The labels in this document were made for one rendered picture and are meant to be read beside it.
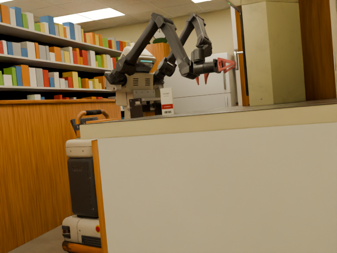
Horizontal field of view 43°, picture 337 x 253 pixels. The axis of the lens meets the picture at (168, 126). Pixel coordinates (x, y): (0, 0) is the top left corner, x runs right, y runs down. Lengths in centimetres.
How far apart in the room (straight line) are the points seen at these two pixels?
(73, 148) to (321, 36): 168
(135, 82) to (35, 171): 138
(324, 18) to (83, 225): 192
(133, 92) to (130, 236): 170
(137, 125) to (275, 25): 117
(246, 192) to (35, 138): 292
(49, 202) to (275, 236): 306
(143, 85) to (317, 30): 114
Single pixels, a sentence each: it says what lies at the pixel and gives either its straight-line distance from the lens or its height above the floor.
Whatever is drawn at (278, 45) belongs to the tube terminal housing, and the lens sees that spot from 207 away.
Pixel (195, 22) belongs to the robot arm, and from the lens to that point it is 286.
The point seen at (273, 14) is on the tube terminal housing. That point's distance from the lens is 208.
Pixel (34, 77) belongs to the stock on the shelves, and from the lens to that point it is 471.
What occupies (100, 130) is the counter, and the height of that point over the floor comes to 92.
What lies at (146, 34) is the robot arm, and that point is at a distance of 249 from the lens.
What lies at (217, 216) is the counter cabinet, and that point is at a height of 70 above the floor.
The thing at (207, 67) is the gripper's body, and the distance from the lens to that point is 209.
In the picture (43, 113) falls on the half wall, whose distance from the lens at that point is 387.
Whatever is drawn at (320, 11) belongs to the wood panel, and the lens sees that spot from 242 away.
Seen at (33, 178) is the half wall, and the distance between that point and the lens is 372.
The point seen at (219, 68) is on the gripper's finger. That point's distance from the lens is 204.
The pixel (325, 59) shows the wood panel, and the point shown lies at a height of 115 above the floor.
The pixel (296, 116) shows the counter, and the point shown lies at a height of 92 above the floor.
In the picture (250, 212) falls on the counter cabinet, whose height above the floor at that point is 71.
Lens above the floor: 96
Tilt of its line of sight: 2 degrees down
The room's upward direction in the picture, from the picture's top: 5 degrees counter-clockwise
